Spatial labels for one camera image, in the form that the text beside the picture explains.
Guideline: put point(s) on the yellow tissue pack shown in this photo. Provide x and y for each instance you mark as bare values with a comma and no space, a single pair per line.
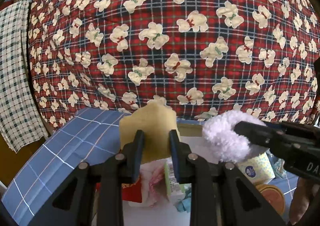
257,170

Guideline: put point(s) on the fluffy white pink puff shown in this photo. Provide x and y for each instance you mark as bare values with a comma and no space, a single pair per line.
224,143

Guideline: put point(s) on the blue plaid tablecloth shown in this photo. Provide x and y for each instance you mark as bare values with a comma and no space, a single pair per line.
92,135

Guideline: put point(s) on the red plaid bear blanket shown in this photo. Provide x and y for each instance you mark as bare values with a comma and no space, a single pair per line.
198,57

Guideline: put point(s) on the red fabric pouch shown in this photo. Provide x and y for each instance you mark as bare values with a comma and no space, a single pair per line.
132,192

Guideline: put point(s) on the right hand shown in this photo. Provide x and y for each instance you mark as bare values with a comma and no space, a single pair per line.
301,199

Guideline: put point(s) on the clear plastic bag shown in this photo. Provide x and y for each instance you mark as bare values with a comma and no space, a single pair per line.
277,165

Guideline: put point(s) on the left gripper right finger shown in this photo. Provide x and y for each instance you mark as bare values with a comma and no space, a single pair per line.
179,155

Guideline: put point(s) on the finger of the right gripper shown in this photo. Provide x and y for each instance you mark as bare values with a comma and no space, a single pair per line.
262,135

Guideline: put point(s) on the gold rectangular tin box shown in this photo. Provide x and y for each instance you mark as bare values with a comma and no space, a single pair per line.
203,204

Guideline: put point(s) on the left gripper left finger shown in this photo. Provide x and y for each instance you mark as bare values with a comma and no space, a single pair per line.
133,156

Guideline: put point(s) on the green tissue packet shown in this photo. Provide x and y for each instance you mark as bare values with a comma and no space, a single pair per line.
175,191

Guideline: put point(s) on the teal fabric scrunchie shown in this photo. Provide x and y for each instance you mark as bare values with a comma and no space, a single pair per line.
184,205

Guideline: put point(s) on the green white checked cloth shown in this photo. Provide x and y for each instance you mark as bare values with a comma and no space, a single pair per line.
21,123

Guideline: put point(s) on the round gold tin lid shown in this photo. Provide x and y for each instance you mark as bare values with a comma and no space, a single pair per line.
274,196

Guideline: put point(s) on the tan sponge block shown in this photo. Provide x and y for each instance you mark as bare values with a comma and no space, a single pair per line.
156,121

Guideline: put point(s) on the pink white knitted cloth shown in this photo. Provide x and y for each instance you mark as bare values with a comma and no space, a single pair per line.
151,174

